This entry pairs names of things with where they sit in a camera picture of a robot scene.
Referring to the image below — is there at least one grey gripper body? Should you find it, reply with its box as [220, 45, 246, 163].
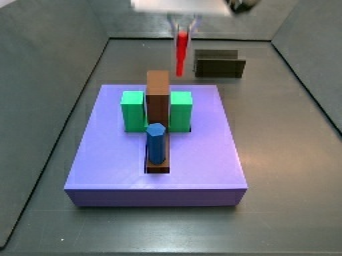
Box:
[131, 0, 231, 15]

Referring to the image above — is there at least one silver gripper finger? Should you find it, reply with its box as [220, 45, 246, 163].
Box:
[167, 14, 179, 44]
[187, 15, 201, 42]

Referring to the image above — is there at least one red cylindrical peg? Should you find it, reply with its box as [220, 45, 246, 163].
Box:
[176, 31, 188, 77]

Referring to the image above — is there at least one purple base board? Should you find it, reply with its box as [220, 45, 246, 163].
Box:
[64, 85, 247, 207]

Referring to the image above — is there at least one black angled holder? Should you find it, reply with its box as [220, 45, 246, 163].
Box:
[193, 49, 246, 78]

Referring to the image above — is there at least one brown L-shaped block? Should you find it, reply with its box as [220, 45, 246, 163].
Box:
[145, 70, 169, 173]

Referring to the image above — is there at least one green block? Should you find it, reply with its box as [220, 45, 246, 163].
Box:
[169, 91, 192, 132]
[120, 91, 145, 132]

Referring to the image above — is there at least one blue hexagonal peg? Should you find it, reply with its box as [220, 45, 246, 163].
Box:
[145, 123, 165, 165]

